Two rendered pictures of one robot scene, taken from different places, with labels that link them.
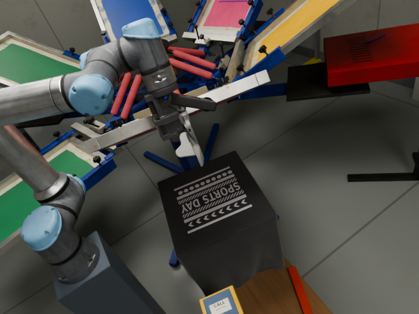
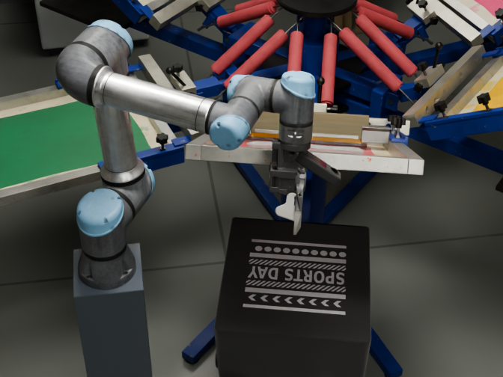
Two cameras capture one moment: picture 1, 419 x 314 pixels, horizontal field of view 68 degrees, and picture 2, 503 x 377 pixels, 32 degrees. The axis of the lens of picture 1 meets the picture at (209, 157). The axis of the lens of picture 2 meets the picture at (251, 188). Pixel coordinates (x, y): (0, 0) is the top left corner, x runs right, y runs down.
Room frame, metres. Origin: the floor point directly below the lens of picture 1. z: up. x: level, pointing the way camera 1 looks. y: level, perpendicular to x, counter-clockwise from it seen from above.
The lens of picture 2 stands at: (-0.86, -0.13, 2.85)
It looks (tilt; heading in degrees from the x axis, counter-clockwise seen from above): 40 degrees down; 10
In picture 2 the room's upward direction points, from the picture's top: 1 degrees clockwise
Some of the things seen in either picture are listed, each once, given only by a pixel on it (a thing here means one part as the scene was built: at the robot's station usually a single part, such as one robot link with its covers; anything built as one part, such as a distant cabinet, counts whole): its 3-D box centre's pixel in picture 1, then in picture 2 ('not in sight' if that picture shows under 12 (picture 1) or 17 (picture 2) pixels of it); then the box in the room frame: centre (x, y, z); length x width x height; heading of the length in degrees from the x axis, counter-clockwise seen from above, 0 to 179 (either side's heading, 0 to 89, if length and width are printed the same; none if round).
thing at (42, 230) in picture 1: (50, 232); (102, 221); (0.68, 0.53, 1.37); 0.13 x 0.12 x 0.14; 170
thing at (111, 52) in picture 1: (106, 65); (251, 96); (0.73, 0.16, 1.77); 0.11 x 0.11 x 0.08; 80
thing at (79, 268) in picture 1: (70, 254); (105, 255); (0.68, 0.53, 1.25); 0.15 x 0.15 x 0.10
